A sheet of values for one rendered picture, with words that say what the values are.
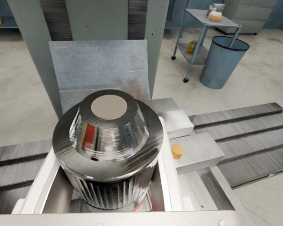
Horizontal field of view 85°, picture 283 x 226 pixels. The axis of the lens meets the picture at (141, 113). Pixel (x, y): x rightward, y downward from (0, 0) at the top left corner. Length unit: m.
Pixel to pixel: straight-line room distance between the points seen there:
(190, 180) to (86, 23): 0.51
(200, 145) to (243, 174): 0.19
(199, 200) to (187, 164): 0.07
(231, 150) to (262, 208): 1.22
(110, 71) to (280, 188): 1.74
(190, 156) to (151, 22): 0.46
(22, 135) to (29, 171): 1.45
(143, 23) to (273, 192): 1.68
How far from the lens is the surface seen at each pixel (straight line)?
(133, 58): 0.60
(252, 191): 1.73
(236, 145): 0.54
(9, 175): 0.47
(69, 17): 0.57
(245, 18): 5.54
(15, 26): 4.01
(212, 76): 2.51
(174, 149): 0.29
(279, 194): 1.88
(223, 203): 0.35
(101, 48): 0.58
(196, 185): 0.34
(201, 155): 0.32
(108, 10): 0.57
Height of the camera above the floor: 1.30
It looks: 45 degrees down
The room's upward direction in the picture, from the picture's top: 7 degrees clockwise
